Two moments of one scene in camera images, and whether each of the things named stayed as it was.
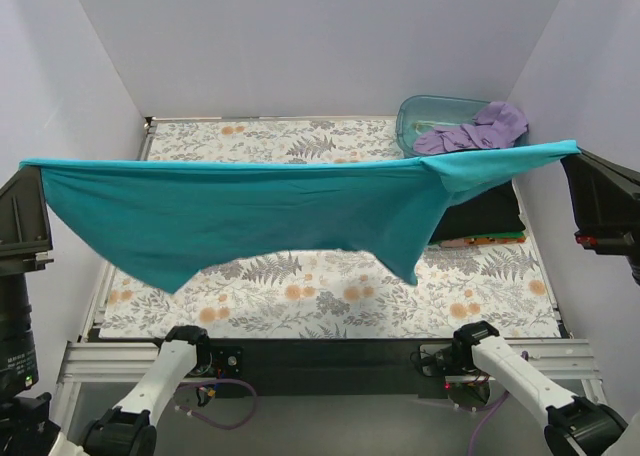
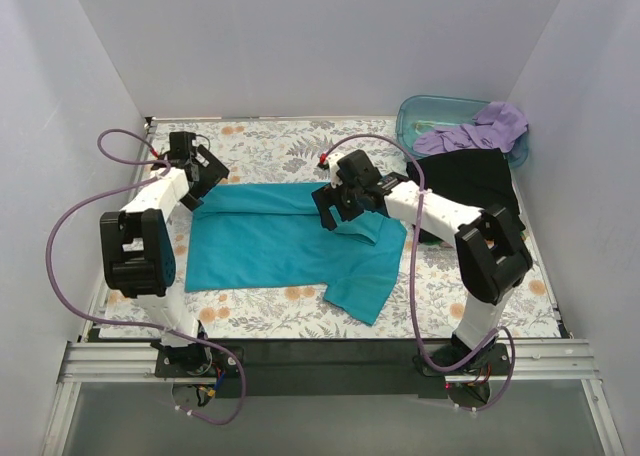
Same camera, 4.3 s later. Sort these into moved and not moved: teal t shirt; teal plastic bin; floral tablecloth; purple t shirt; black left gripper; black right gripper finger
Moved: black left gripper; black right gripper finger; teal t shirt
Not moved: floral tablecloth; teal plastic bin; purple t shirt
